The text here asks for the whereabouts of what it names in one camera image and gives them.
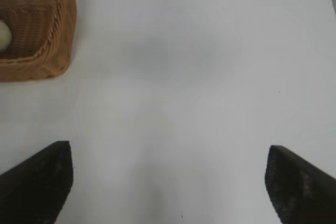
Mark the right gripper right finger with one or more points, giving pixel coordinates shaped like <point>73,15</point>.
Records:
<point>302,192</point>

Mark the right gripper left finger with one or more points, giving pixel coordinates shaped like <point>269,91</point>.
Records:
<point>34,187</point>

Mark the woven tan wicker basket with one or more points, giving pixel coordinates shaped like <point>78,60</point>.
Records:
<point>52,37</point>

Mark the pale yellow egg yolk pastry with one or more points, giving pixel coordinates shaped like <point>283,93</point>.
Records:
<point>4,36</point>

